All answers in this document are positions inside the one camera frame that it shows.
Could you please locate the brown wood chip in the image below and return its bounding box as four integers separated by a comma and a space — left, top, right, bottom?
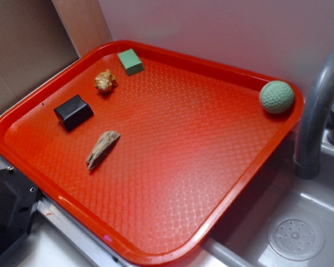
86, 131, 121, 171

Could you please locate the red plastic tray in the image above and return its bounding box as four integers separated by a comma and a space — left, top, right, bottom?
0, 41, 304, 266

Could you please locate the green foam block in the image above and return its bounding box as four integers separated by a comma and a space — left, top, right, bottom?
117, 49, 144, 76

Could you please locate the tan seashell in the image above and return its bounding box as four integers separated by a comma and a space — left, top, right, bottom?
95, 70, 117, 93

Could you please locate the black rectangular block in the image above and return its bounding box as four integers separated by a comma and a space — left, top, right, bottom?
53, 95, 94, 131

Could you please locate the green dimpled ball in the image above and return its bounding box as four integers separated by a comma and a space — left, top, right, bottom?
259, 81, 294, 114

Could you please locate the grey sink basin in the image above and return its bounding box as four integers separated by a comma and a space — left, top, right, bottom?
203, 137, 334, 266

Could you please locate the grey curved faucet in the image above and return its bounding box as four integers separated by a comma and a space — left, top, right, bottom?
293, 50, 334, 179

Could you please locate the round sink drain strainer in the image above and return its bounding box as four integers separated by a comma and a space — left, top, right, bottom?
267, 213, 325, 261

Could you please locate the brown cardboard panel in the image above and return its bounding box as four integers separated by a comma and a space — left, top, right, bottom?
0, 1, 78, 115

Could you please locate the black metal bracket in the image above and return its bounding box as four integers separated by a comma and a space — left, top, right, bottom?
0, 169, 40, 263

